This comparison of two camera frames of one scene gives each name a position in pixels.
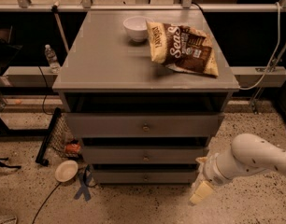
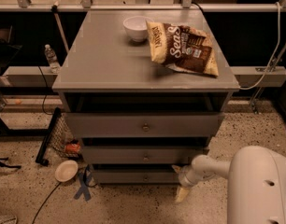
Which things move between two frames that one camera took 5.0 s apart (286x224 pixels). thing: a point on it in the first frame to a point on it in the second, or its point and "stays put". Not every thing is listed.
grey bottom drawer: [144, 176] stays put
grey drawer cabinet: [145, 91] stays put
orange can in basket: [72, 148] stays put
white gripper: [210, 172] to [184, 178]
